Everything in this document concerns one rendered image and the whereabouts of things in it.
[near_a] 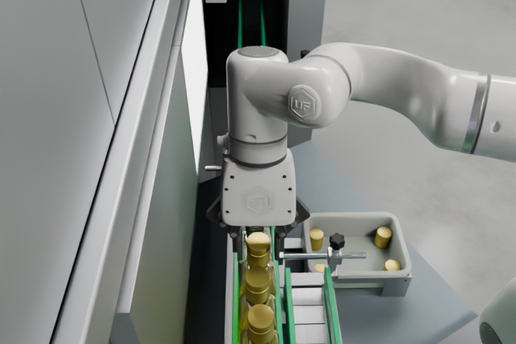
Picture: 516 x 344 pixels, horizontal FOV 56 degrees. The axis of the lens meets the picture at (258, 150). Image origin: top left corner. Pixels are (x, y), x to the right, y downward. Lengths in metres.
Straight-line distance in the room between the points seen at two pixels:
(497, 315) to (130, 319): 0.50
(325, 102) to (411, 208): 1.89
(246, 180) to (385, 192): 1.82
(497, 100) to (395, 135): 2.23
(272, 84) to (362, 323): 0.71
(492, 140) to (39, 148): 0.40
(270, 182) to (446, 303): 0.68
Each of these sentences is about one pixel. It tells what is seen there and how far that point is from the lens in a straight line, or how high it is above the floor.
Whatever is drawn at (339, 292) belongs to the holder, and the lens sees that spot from 1.14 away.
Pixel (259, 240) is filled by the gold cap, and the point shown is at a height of 1.16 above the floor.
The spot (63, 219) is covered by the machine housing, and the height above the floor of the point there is 1.44.
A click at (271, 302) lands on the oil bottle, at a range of 0.74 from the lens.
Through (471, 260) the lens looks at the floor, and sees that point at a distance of 2.28.
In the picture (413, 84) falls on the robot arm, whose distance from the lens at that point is 0.58.
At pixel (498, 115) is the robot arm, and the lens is 0.51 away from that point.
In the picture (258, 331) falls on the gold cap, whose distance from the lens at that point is 0.65.
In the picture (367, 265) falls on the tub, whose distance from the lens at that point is 1.19.
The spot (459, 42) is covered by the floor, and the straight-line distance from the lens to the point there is 3.69.
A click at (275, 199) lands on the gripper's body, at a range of 0.64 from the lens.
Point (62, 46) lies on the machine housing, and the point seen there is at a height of 1.54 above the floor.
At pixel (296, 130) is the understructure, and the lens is 1.83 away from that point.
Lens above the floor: 1.73
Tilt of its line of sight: 43 degrees down
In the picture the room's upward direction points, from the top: straight up
